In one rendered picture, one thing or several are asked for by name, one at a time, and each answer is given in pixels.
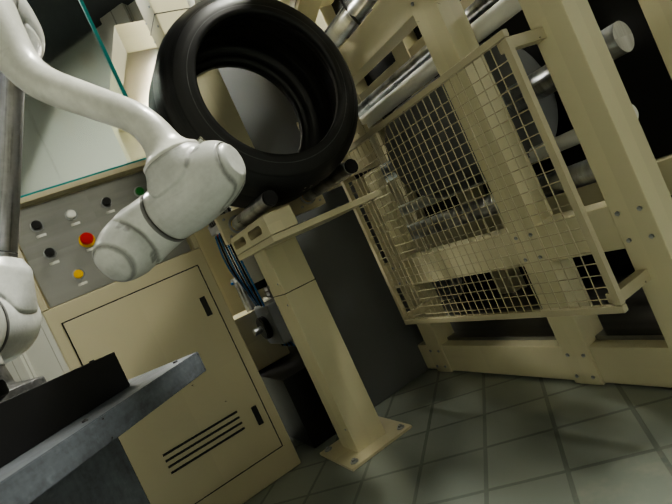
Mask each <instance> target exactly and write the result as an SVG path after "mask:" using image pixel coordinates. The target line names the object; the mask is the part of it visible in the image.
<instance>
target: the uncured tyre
mask: <svg viewBox="0 0 672 504"><path fill-rule="evenodd" d="M226 67H231V68H240V69H245V70H248V71H251V72H254V73H256V74H259V75H261V76H262V77H264V78H266V79H267V80H269V81H270V82H272V83H273V84H274V85H275V86H276V87H277V88H278V89H279V90H280V91H281V92H282V93H283V94H284V95H285V96H286V98H287V99H288V101H289V102H290V104H291V106H292V107H293V109H294V112H295V114H296V117H297V120H298V124H299V130H300V143H299V149H298V152H297V153H293V154H273V153H267V152H263V151H260V150H257V149H254V148H252V147H250V146H248V145H246V144H244V143H242V142H240V141H239V140H237V139H236V138H234V137H233V136H232V135H230V134H229V133H228V132H227V131H226V130H225V129H224V128H223V127H222V126H221V125H220V124H219V123H218V122H217V121H216V120H215V118H214V117H213V116H212V114H211V113H210V111H209V110H208V108H207V106H206V104H205V102H204V100H203V98H202V96H201V93H200V90H199V87H198V82H197V77H198V76H200V75H201V74H203V73H205V72H208V71H210V70H213V69H218V68H226ZM148 107H149V108H150V109H152V110H153V111H155V112H156V113H157V114H159V115H160V116H161V117H162V118H163V119H164V120H165V121H166V122H167V123H169V125H170V126H171V127H172V128H173V129H174V130H175V131H176V132H177V133H178V134H179V135H181V136H182V137H184V138H188V139H195V140H198V139H199V137H200V136H201V137H202V138H203V139H204V140H205V141H210V140H215V141H222V142H225V143H227V144H229V145H231V146H232V147H234V148H235V149H236V150H237V151H238V153H239V154H240V156H241V157H242V159H243V161H244V164H245V167H246V180H245V184H244V187H243V189H242V190H241V192H240V194H239V195H238V197H237V198H236V199H235V200H234V202H233V203H232V204H231V205H230V206H233V207H239V208H246V207H247V206H249V205H250V204H251V203H252V202H253V201H254V200H255V199H257V198H258V197H259V196H260V195H261V194H262V193H263V192H265V191H266V190H273V191H274V192H275V193H276V194H277V196H278V201H277V203H276V204H277V205H276V204H275V205H276V206H275V205H274V206H275V207H277V206H281V205H284V204H287V203H289V202H291V201H293V200H295V199H297V198H299V197H300V196H302V195H303V194H305V193H306V192H308V191H309V190H310V189H312V188H313V187H315V186H316V185H318V184H319V183H320V182H322V181H323V180H325V179H326V178H327V177H329V176H330V175H331V174H332V173H333V172H334V171H335V170H336V169H337V168H338V166H339V165H340V164H341V162H342V161H343V159H344V158H345V156H346V154H347V152H348V150H349V148H350V146H351V144H352V141H353V139H354V136H355V132H356V128H357V121H358V100H357V93H356V88H355V84H354V81H353V78H352V75H351V72H350V70H349V67H348V65H347V63H346V61H345V59H344V58H343V56H342V54H341V52H340V51H339V49H338V48H337V46H336V45H335V44H334V42H333V41H332V40H331V39H330V37H329V36H328V35H327V34H326V33H325V32H324V31H323V30H322V29H321V28H320V27H319V26H318V25H317V24H316V23H315V22H313V21H312V20H311V19H310V18H308V17H307V16H306V15H304V14H303V13H301V12H300V11H298V10H296V9H295V8H293V7H291V6H289V5H287V4H285V3H283V2H281V1H278V0H202V1H200V2H198V3H197V4H195V5H193V6H192V7H190V8H189V9H188V10H187V11H185V12H184V13H183V14H182V15H181V16H180V17H179V18H178V19H177V20H176V21H175V22H174V23H173V24H172V26H171V27H170V28H169V30H168V31H167V33H166V34H165V36H164V38H163V40H162V42H161V44H160V47H159V50H158V53H157V57H156V62H155V66H154V71H153V75H152V79H151V84H150V89H149V96H148ZM313 183H315V184H314V186H313V187H312V188H310V189H307V190H305V191H302V189H303V187H306V186H308V185H311V184H313ZM301 191H302V192H301ZM279 202H280V203H279ZM278 203H279V204H278ZM274 206H273V207H274Z"/></svg>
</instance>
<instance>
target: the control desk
mask: <svg viewBox="0 0 672 504"><path fill-rule="evenodd" d="M145 164H146V159H145V160H142V161H139V162H136V163H132V164H129V165H126V166H123V167H119V168H116V169H113V170H110V171H106V172H103V173H100V174H97V175H93V176H90V177H87V178H84V179H81V180H77V181H74V182H71V183H68V184H64V185H61V186H58V187H55V188H51V189H48V190H45V191H42V192H38V193H35V194H32V195H29V196H25V197H22V198H20V219H19V243H18V258H21V259H23V260H24V261H25V262H26V263H27V264H28V265H29V266H30V267H31V269H32V270H33V277H34V284H35V291H36V297H37V302H38V306H39V308H40V310H41V314H42V315H43V317H44V319H45V321H46V323H47V325H48V327H49V329H50V331H51V333H52V335H53V337H54V339H55V342H56V344H57V346H58V348H59V350H60V352H61V354H62V356H63V358H64V360H65V362H66V364H67V366H68V368H69V370H70V371H72V370H74V369H77V368H79V367H81V366H83V365H86V364H88V363H89V361H91V360H94V361H95V360H97V359H99V358H101V357H104V356H106V355H108V354H110V353H112V352H114V353H115V355H116V357H117V359H118V361H119V363H120V365H121V367H122V369H123V371H124V373H125V375H126V378H127V380H129V379H132V378H134V377H136V376H139V375H141V374H144V373H146V372H149V371H151V370H154V369H156V368H158V367H161V366H163V365H166V364H168V363H171V362H173V361H175V360H178V359H180V358H183V357H185V356H188V355H190V354H192V353H195V352H198V353H199V355H200V357H201V360H202V362H203V364H204V366H205V368H206V371H205V372H204V373H202V374H201V375H200V376H199V377H197V378H196V379H195V380H193V381H192V382H191V383H189V384H188V385H187V386H185V387H184V388H183V389H181V390H180V391H179V392H177V393H176V394H175V395H173V396H172V397H171V398H169V399H168V400H167V401H165V402H164V403H163V404H161V405H160V406H159V407H158V408H156V409H155V410H154V411H152V412H151V413H150V414H148V415H147V416H146V417H144V418H143V419H142V420H140V421H139V422H138V423H136V424H135V425H134V426H132V427H131V428H130V429H128V430H127V431H126V432H124V433H123V434H122V435H121V436H119V437H118V439H119V441H120V443H121V445H122V447H123V449H124V451H125V453H126V455H127V457H128V459H129V462H130V464H131V466H132V468H133V470H134V472H135V474H136V476H137V478H138V480H139V482H140V484H141V486H142V488H143V490H144V492H145V495H146V497H147V499H148V501H149V503H150V504H243V503H244V502H246V501H247V500H249V499H250V498H252V497H253V496H254V495H256V494H257V493H259V492H260V491H262V490H263V489H264V488H266V487H267V486H269V485H270V484H272V483H273V482H274V481H276V480H277V479H279V478H280V477H282V476H283V475H284V474H286V473H287V472H289V471H290V470H292V469H293V468H295V467H296V466H297V465H299V464H300V463H301V461H300V459H299V457H298V455H297V452H296V450H295V448H294V446H293V444H292V442H291V440H290V438H289V435H288V433H287V431H286V429H285V427H284V425H283V423H282V421H281V418H280V416H279V414H278V412H277V410H276V408H275V406H274V404H273V401H272V399H271V397H270V395H269V393H268V391H267V389H266V387H265V384H264V382H263V380H262V378H261V376H260V374H259V372H258V369H257V367H256V365H255V363H254V361H253V359H252V357H251V355H250V352H249V350H248V348H247V346H246V344H245V342H244V340H243V338H242V335H241V333H240V331H239V329H238V327H237V325H236V323H235V321H234V318H233V316H232V314H231V312H230V310H229V308H228V306H227V304H226V301H225V299H224V297H223V295H222V293H221V291H220V289H219V287H218V284H217V282H216V280H215V278H214V276H213V274H212V272H211V269H210V267H209V265H208V263H207V261H206V259H205V257H204V255H203V252H202V250H201V248H199V247H200V246H199V244H198V241H197V239H196V237H195V235H194V234H192V235H190V236H189V237H187V238H186V239H185V240H184V241H182V242H181V243H180V244H179V245H178V246H177V247H176V248H174V249H173V250H172V251H171V252H170V253H169V254H168V255H167V256H166V257H165V258H164V259H163V261H162V262H160V263H157V264H156V265H155V266H154V267H153V268H152V269H151V270H150V271H149V272H148V273H146V274H144V275H143V276H141V277H139V278H137V279H134V280H132V281H128V282H117V281H114V280H112V279H110V278H109V277H107V276H106V275H105V274H103V273H102V272H101V271H100V270H99V269H98V267H97V266H96V265H95V264H94V262H93V259H92V251H93V247H94V244H95V241H96V239H97V237H98V235H99V234H100V232H101V230H102V229H103V228H104V227H105V226H106V225H107V224H108V223H109V222H110V221H111V220H112V219H113V218H114V216H115V215H116V214H117V213H118V212H119V211H121V210H122V209H123V208H125V207H126V206H128V205H129V204H131V203H132V202H134V201H135V200H136V199H138V198H139V197H140V196H142V195H143V194H144V193H145V192H146V191H147V181H146V176H145V174H144V172H143V169H144V167H145Z"/></svg>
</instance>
